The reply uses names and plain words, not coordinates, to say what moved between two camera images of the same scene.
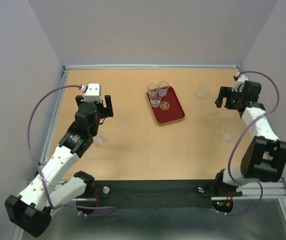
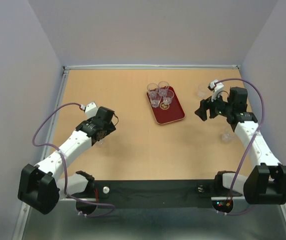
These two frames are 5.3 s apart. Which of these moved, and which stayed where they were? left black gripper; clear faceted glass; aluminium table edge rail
Moved: left black gripper
Stayed: aluminium table edge rail; clear faceted glass
